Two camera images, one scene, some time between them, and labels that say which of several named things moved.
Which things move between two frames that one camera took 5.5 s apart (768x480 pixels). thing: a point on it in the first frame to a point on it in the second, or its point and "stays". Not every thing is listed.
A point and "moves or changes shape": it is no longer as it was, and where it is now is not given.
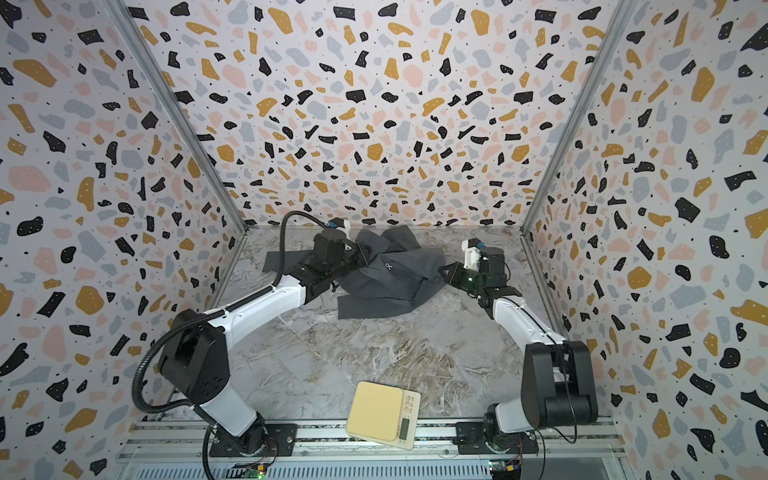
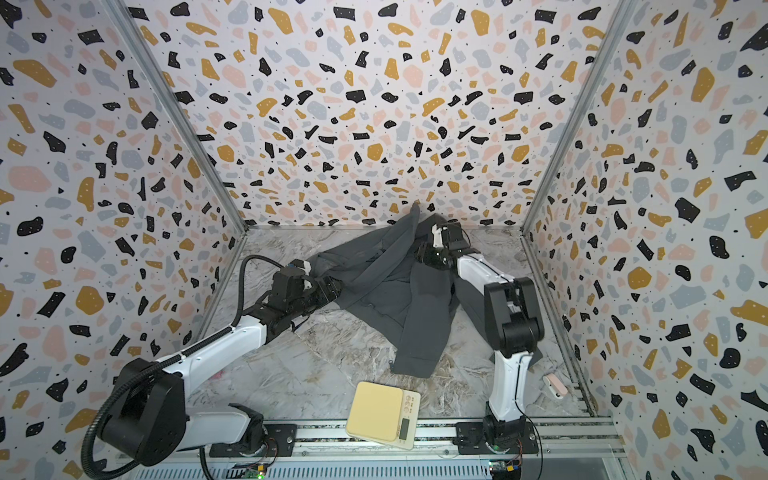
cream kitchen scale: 384,414 stays
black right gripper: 458,274 to 429,252
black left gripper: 357,251 to 322,297
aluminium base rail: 567,450 stays
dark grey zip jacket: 398,278 moves or changes shape
